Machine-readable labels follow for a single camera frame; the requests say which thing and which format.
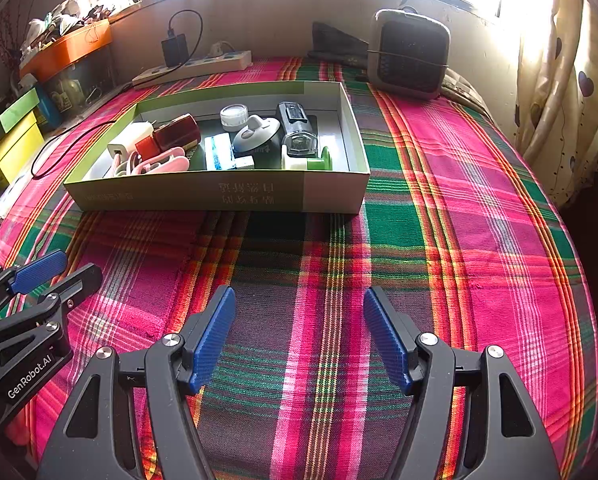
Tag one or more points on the pile of small clutter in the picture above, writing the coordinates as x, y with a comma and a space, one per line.
64, 17

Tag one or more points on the red lid bottle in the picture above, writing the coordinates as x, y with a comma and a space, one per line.
179, 132

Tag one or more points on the green tape spool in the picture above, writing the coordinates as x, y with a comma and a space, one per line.
324, 159

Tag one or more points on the black charger adapter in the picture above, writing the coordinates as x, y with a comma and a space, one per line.
175, 50

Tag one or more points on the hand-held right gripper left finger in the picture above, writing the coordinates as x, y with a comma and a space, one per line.
214, 340

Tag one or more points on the white power strip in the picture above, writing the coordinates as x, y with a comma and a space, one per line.
219, 62

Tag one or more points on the orange tray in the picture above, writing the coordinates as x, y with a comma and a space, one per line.
74, 45

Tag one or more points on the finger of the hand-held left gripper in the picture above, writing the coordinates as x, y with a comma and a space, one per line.
36, 266
74, 285

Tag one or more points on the black white speaker box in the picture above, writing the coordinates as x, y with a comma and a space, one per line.
409, 55

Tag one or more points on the white plug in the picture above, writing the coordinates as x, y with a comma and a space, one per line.
218, 50

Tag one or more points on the green cardboard box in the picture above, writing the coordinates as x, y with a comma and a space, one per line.
204, 195

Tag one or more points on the pink plastic clip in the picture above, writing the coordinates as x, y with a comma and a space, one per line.
169, 151
174, 165

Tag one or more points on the red dried twigs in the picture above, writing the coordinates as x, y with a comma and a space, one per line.
6, 45

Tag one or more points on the dark folded cloth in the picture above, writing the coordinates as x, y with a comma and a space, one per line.
336, 40

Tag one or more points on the white charger adapter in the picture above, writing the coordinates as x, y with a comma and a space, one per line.
129, 142

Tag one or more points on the blue packet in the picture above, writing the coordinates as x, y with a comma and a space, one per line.
219, 152

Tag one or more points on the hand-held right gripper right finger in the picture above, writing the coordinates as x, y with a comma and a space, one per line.
386, 340

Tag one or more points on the black flashlight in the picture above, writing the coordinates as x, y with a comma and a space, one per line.
294, 120

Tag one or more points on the cream dotted curtain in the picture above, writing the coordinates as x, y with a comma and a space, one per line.
554, 85

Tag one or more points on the clear plastic storage bin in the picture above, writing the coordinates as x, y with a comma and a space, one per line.
74, 90

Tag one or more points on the pink green plaid blanket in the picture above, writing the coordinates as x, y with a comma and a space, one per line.
454, 210

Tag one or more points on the blue box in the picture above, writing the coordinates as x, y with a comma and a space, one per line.
49, 107

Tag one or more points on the yellow box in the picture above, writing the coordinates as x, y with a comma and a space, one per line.
16, 152

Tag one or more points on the white round knob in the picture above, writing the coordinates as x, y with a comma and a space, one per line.
251, 137

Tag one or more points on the lime green box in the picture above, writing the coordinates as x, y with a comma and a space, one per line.
19, 107

